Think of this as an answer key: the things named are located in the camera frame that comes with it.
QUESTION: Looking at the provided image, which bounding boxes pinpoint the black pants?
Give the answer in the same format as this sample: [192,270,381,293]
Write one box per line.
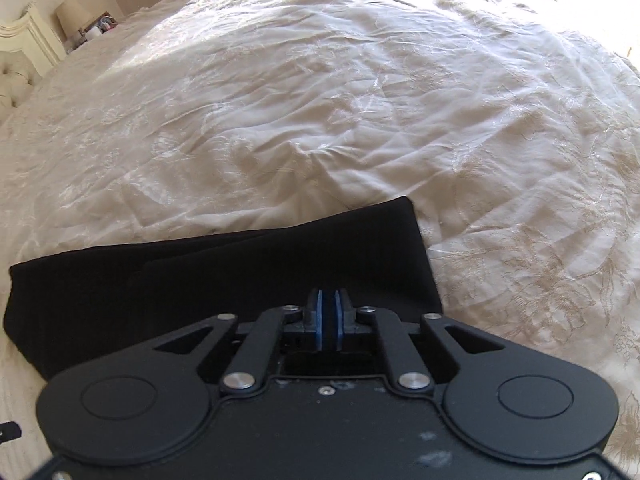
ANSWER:
[2,195,444,382]

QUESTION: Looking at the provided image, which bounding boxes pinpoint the bedside table clutter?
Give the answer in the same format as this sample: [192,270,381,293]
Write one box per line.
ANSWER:
[75,10,120,45]

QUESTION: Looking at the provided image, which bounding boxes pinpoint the cream tufted headboard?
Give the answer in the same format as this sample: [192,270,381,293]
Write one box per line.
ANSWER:
[0,2,67,111]

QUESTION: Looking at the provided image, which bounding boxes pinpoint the cream embroidered bedspread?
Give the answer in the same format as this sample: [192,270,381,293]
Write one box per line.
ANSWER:
[0,0,640,480]

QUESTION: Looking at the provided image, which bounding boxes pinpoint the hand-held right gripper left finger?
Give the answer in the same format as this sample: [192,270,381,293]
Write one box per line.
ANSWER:
[150,287,327,392]

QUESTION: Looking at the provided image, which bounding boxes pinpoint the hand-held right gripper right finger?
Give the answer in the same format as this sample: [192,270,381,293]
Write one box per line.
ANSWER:
[325,287,507,393]

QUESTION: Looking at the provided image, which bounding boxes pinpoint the cream table lamp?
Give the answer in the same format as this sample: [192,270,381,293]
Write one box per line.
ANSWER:
[54,0,91,42]

